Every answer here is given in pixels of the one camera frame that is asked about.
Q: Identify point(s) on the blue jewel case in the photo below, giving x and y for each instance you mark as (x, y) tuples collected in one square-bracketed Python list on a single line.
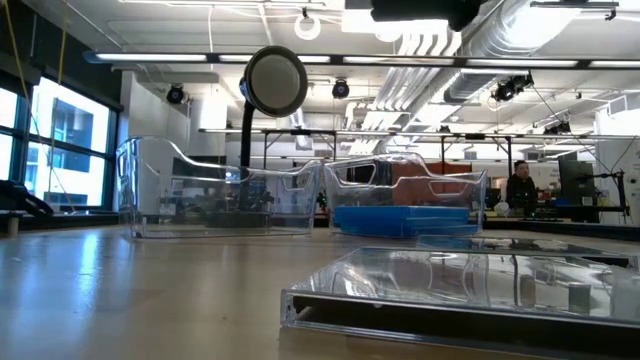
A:
[(400, 223), (400, 212), (400, 233)]

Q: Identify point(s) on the overhead light bar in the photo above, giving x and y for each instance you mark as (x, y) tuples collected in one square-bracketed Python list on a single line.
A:
[(350, 60)]

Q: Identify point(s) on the black ceiling spotlight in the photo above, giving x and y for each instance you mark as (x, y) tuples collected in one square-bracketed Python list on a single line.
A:
[(176, 95), (341, 89), (510, 89)]

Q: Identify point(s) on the clear plastic bin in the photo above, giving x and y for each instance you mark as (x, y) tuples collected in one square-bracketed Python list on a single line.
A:
[(400, 175), (150, 200)]

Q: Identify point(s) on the black desk lamp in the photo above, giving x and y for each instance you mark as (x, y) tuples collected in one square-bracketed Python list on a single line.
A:
[(275, 82)]

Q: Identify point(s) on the person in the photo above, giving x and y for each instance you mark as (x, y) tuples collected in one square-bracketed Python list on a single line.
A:
[(521, 192)]

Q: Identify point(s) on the black computer monitor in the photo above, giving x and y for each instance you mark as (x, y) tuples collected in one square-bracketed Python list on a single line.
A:
[(575, 180)]

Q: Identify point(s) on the white cabinet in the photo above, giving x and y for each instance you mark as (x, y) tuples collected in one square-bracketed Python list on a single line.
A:
[(625, 190)]

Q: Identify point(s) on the silver ventilation duct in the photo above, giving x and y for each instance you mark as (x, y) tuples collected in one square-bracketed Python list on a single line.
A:
[(500, 30)]

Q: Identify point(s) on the black background rig frame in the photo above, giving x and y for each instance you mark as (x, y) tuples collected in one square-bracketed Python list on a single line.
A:
[(300, 132)]

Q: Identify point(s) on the dark-framed window wall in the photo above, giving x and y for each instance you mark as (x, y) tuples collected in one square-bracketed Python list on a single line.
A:
[(65, 125)]

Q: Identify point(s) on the grey cylindrical post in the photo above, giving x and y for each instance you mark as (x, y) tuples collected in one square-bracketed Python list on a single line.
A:
[(12, 226)]

